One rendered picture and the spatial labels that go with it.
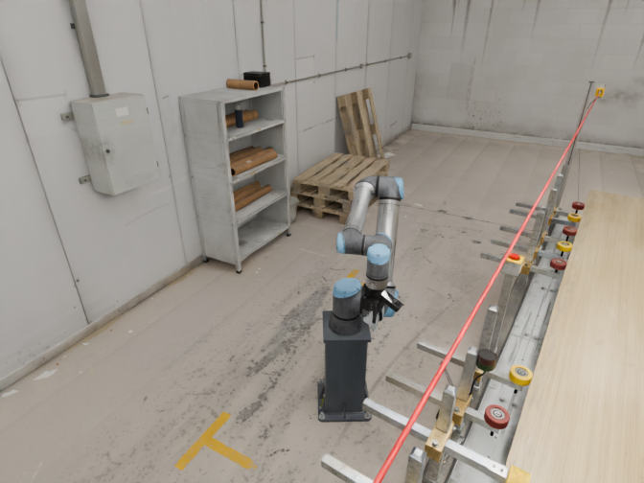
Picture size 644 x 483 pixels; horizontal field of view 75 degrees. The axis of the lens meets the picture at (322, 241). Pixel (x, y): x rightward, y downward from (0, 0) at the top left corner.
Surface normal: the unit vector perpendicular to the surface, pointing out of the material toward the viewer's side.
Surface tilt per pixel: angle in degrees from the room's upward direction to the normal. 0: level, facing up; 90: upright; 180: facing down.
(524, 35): 90
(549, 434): 0
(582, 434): 0
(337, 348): 90
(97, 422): 0
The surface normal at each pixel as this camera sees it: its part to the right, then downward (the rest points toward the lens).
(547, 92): -0.48, 0.41
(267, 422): 0.00, -0.88
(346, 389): 0.02, 0.47
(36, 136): 0.88, 0.22
